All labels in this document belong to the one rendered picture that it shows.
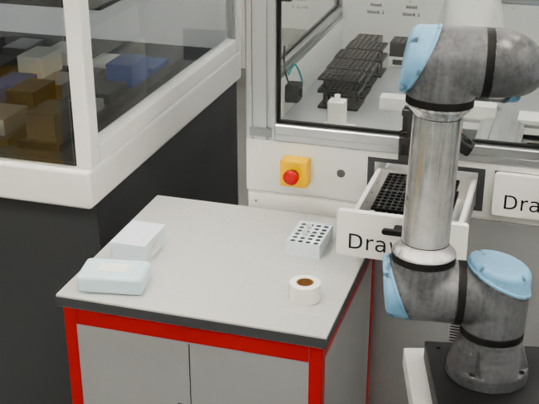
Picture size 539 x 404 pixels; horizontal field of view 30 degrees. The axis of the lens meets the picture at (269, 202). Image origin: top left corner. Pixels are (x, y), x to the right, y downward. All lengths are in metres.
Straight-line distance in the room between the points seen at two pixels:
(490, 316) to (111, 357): 0.91
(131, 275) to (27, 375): 0.88
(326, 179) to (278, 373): 0.63
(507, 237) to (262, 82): 0.73
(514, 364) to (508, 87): 0.51
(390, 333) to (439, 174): 1.09
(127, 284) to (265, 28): 0.73
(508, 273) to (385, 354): 1.04
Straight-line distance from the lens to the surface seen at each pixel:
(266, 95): 2.57
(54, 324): 2.90
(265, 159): 2.63
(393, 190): 2.43
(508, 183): 2.50
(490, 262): 1.84
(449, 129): 1.71
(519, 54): 1.69
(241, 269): 2.35
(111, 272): 2.26
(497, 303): 1.82
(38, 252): 2.81
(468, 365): 1.89
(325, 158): 2.58
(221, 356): 2.21
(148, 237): 2.40
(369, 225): 2.24
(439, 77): 1.67
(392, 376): 2.83
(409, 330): 2.74
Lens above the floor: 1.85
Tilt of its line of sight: 24 degrees down
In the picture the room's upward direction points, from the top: straight up
